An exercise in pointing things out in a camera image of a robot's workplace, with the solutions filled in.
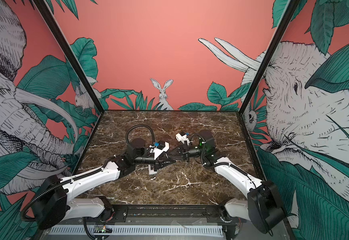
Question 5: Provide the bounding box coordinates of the white remote control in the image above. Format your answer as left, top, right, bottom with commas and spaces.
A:
148, 165, 157, 175

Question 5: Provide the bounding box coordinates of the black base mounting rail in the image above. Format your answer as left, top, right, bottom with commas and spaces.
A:
85, 204, 286, 224

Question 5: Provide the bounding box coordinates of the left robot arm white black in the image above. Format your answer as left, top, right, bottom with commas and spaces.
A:
20, 139, 176, 230

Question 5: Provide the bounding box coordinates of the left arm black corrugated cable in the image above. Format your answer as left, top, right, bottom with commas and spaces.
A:
125, 124, 156, 148

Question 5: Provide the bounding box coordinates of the black frame post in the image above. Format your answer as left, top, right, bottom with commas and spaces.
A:
239, 0, 300, 116
33, 0, 104, 115

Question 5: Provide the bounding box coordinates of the right black frame post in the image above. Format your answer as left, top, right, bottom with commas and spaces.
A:
239, 0, 300, 116

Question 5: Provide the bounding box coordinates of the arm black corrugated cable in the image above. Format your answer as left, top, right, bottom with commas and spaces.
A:
125, 124, 156, 148
189, 133, 207, 148

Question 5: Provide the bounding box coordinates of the left black frame post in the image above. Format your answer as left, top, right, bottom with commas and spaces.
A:
33, 0, 104, 115

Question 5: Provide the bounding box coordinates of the small green circuit board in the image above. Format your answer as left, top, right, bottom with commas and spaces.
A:
93, 225, 113, 235

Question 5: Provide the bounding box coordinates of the white ribbed cable duct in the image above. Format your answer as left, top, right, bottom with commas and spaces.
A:
47, 224, 225, 238

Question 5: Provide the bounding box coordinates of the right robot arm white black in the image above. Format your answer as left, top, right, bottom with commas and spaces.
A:
171, 130, 287, 234

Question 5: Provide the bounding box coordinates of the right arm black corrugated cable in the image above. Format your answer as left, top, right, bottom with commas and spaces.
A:
189, 133, 207, 148

